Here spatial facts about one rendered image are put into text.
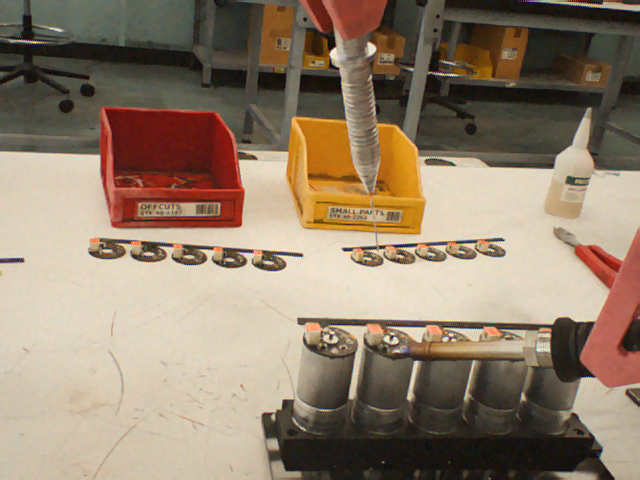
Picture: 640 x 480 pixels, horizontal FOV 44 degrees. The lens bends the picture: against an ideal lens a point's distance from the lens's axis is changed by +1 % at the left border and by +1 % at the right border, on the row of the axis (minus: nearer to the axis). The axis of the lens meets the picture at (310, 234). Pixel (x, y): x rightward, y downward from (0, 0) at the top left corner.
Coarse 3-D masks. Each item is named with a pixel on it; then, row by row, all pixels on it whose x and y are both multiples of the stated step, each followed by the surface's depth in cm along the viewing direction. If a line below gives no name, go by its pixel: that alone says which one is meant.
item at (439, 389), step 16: (432, 368) 36; (448, 368) 36; (464, 368) 36; (416, 384) 37; (432, 384) 36; (448, 384) 36; (464, 384) 36; (416, 400) 37; (432, 400) 36; (448, 400) 36; (416, 416) 37; (432, 416) 37; (448, 416) 37; (432, 432) 37; (448, 432) 37
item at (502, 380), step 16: (480, 368) 37; (496, 368) 36; (512, 368) 36; (480, 384) 37; (496, 384) 37; (512, 384) 36; (480, 400) 37; (496, 400) 37; (512, 400) 37; (464, 416) 38; (480, 416) 37; (496, 416) 37; (512, 416) 37; (496, 432) 38
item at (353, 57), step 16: (336, 32) 27; (336, 48) 28; (352, 48) 27; (368, 48) 28; (336, 64) 28; (352, 64) 27; (368, 64) 28; (352, 80) 28; (368, 80) 28; (352, 96) 28; (368, 96) 28; (352, 112) 29; (368, 112) 29; (352, 128) 29; (368, 128) 29; (352, 144) 30; (368, 144) 29; (352, 160) 30; (368, 160) 30
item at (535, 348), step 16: (528, 336) 31; (544, 336) 31; (416, 352) 34; (432, 352) 33; (448, 352) 33; (464, 352) 32; (480, 352) 32; (496, 352) 32; (512, 352) 31; (528, 352) 31; (544, 352) 30; (544, 368) 31
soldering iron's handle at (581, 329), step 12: (552, 324) 30; (564, 324) 30; (576, 324) 30; (588, 324) 30; (636, 324) 28; (552, 336) 30; (564, 336) 30; (576, 336) 29; (588, 336) 29; (624, 336) 28; (636, 336) 28; (552, 348) 30; (564, 348) 29; (576, 348) 29; (624, 348) 28; (636, 348) 28; (552, 360) 30; (564, 360) 29; (576, 360) 29; (564, 372) 30; (576, 372) 30; (588, 372) 29
